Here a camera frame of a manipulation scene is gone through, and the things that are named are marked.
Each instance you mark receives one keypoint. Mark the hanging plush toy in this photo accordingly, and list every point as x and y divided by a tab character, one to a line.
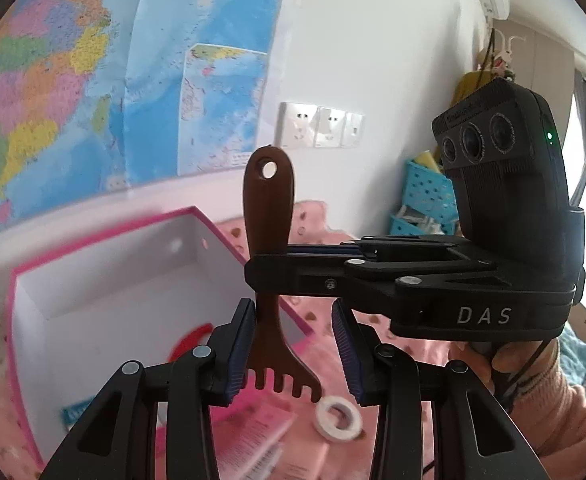
500	62

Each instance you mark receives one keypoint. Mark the colourful wall map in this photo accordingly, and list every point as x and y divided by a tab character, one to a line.
73	60

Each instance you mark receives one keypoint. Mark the yellow garment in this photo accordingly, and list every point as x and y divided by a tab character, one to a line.
470	87

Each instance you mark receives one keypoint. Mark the person's right forearm pink sleeve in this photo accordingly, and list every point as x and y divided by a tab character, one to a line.
563	405

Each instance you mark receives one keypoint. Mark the blue white medicine box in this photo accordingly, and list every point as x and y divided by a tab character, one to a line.
76	414

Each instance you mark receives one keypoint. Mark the blue perforated plastic basket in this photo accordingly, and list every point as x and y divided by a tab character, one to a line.
430	190
413	222

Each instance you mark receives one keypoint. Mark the light blue cloth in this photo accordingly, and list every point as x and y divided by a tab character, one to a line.
585	360

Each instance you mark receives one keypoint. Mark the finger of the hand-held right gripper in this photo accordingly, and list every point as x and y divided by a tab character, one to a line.
403	242
293	277

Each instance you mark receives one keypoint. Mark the beige wardrobe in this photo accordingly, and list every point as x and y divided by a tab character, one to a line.
548	60

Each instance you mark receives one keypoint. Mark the person's right hand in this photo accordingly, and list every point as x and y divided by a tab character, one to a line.
468	357

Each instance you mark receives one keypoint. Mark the white tape roll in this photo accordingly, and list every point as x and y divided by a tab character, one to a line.
337	420

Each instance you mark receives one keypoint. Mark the pink patterned blanket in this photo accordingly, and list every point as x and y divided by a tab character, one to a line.
313	220

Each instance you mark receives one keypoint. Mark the white wall switch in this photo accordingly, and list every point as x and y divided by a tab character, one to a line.
354	130

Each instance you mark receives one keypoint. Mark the yellow sponge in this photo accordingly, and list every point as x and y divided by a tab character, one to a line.
427	159

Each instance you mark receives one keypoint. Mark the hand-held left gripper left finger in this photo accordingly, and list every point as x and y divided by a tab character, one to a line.
238	355

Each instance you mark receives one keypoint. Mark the white wall socket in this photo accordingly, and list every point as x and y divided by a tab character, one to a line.
330	127
298	124

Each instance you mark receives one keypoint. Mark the pink-rimmed white storage box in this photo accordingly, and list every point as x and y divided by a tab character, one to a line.
113	280

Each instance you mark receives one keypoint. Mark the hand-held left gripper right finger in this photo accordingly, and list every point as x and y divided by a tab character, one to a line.
345	355

